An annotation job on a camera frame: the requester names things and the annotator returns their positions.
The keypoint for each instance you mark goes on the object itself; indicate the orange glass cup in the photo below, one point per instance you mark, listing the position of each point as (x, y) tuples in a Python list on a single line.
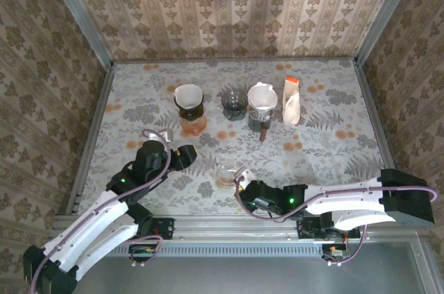
[(194, 125)]

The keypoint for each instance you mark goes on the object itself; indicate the green glass coffee dripper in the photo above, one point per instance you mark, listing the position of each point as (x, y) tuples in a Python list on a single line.
[(190, 112)]

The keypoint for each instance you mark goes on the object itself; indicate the clear glass cup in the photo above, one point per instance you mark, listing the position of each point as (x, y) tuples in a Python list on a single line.
[(225, 177)]

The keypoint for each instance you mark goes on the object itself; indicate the white paper coffee filter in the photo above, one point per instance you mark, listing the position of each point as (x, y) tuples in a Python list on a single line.
[(189, 96), (262, 98)]

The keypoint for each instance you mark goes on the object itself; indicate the grey smoked coffee dripper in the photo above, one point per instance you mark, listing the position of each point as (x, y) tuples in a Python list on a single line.
[(235, 101)]

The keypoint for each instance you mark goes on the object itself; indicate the coffee filter pack orange label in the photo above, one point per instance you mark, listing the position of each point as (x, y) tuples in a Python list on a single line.
[(291, 110)]

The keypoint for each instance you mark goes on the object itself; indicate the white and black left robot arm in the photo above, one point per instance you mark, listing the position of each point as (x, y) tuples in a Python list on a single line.
[(97, 219)]

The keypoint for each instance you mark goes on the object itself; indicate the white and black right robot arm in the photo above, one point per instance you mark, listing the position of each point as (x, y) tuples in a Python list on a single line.
[(347, 204)]

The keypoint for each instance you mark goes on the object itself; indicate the floral patterned table cover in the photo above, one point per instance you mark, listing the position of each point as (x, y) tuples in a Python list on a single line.
[(149, 93)]

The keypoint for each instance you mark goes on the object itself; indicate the small electronics board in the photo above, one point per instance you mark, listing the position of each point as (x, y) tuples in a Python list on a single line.
[(142, 250), (336, 252)]

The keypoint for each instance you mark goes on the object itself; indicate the grey metal panel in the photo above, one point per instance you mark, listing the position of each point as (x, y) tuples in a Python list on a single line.
[(225, 276)]

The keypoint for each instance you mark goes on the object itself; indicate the wide aluminium mounting rail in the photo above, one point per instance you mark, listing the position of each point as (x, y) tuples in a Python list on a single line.
[(236, 229)]

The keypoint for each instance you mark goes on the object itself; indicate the aluminium table edge rail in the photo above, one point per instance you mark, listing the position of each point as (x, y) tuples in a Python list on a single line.
[(369, 100), (208, 61), (93, 134)]

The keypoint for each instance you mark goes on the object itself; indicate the aluminium frame post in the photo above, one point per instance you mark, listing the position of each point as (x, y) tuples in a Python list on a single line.
[(385, 13), (79, 13)]

